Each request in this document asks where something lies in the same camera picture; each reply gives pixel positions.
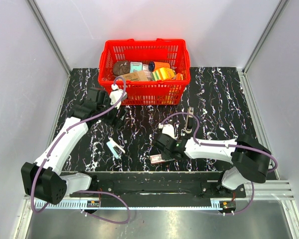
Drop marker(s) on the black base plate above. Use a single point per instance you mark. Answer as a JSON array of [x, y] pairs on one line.
[[160, 189]]

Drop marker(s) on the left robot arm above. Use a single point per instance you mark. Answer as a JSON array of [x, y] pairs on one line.
[[42, 179]]

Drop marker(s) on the teal small box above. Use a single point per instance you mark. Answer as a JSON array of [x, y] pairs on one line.
[[135, 66]]

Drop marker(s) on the brown round cookie pack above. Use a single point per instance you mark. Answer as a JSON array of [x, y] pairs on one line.
[[121, 68]]

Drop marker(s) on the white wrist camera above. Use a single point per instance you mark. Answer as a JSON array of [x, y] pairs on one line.
[[117, 95], [167, 129]]

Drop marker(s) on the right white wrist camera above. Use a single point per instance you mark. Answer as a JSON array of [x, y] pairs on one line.
[[167, 129]]

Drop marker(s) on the red white staple box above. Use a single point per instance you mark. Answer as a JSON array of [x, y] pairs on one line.
[[154, 159]]

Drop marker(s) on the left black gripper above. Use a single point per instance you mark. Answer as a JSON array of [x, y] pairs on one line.
[[115, 120]]

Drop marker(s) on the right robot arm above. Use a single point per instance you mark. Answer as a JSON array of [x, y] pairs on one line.
[[249, 159]]

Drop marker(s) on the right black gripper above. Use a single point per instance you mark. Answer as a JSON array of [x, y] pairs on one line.
[[165, 157]]

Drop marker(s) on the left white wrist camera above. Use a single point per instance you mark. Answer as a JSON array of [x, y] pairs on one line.
[[117, 95]]

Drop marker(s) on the red plastic shopping basket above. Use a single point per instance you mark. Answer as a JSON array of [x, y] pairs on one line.
[[172, 51]]

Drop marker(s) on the yellow green striped box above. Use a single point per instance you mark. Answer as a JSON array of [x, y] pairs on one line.
[[163, 74]]

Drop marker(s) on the orange cylinder can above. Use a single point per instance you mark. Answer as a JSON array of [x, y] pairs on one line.
[[153, 65]]

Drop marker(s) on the light blue stapler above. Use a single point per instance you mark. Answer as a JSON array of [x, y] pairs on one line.
[[115, 149]]

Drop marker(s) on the beige stapler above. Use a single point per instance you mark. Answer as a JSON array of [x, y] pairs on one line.
[[189, 122]]

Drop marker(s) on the brown cardboard box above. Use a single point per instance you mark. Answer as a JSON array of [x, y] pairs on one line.
[[138, 76]]

